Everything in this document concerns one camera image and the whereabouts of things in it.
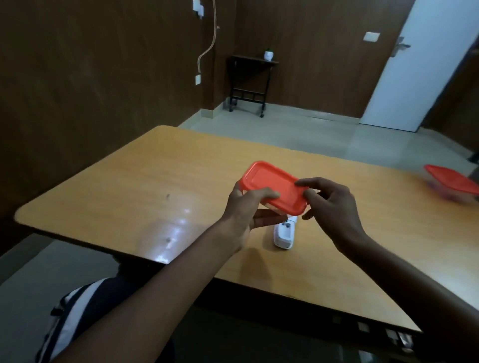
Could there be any person's right hand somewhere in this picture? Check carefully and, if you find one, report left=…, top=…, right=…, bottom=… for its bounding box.
left=295, top=177, right=369, bottom=250

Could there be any person's left hand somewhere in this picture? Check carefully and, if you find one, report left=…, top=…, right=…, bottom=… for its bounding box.
left=219, top=181, right=289, bottom=252

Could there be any small orange lidded container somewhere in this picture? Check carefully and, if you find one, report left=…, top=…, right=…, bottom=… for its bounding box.
left=239, top=161, right=310, bottom=217

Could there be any person's right forearm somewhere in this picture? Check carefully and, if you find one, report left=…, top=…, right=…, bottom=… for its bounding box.
left=336, top=232, right=479, bottom=363

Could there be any person's left forearm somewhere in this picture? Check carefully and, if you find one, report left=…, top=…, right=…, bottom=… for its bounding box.
left=52, top=221, right=244, bottom=363

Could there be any white plug adapter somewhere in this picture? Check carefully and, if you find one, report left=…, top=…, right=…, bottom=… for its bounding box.
left=273, top=215, right=298, bottom=250

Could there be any black side table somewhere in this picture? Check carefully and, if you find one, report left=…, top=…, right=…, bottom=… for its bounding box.
left=228, top=55, right=280, bottom=118

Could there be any large red lidded container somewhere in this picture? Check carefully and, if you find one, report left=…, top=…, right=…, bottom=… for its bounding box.
left=424, top=164, right=479, bottom=205

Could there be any white door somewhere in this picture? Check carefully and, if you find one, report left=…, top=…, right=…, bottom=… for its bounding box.
left=359, top=0, right=479, bottom=132

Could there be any person's striped clothing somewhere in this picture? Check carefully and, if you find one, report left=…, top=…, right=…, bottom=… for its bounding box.
left=35, top=276, right=176, bottom=363

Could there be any pale hanging cable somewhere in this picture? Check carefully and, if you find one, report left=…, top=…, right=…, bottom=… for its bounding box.
left=197, top=0, right=219, bottom=75

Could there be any metal door handle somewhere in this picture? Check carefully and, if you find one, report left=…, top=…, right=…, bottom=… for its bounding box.
left=391, top=36, right=411, bottom=58

